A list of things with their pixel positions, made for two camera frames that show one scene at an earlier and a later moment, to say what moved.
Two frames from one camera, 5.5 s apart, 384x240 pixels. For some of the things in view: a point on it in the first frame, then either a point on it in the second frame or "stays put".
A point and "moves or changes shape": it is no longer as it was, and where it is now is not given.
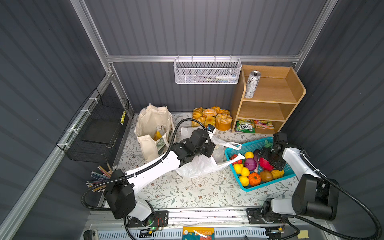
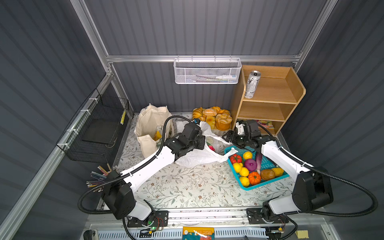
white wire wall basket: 207,71 stays put
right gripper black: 264,152 to 233,139
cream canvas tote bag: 154,129 stays put
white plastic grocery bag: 201,166 moves or changes shape
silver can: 161,129 stays put
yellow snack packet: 157,135 stays put
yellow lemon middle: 245,171 stays put
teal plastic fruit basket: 250,173 stays put
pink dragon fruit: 265,164 moves or changes shape
